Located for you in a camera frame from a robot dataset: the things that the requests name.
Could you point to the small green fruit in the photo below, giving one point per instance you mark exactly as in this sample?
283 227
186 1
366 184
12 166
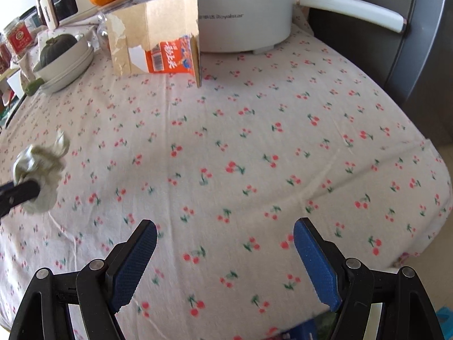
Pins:
33 88

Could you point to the white plate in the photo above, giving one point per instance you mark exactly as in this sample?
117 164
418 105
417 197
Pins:
60 86
83 65

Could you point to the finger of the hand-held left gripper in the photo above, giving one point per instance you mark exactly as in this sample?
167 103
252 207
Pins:
21 193

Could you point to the cherry print tablecloth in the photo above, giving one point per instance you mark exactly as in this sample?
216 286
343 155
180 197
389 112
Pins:
230 141

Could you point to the red label jar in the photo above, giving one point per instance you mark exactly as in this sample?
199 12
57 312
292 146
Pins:
17 37

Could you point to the orange and white carton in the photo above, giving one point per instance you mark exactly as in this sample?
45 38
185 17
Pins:
166 58

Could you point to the white electric cooking pot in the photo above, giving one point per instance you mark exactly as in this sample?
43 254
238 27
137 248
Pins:
244 14

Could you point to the dark glossy refrigerator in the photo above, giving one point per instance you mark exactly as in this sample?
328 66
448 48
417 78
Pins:
424 60

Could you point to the glass jar with wooden lid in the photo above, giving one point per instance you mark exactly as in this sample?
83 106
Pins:
102 32

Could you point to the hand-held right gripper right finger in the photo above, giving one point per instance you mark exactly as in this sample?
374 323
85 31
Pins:
316 265

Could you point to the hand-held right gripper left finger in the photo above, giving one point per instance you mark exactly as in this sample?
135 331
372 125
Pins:
132 265

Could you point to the white plastic bag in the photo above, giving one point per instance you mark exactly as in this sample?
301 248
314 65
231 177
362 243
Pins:
39 166

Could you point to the torn cardboard box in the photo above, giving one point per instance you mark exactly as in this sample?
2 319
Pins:
155 21

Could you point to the dark green kabocha squash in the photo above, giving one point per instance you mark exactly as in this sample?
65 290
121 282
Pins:
56 49

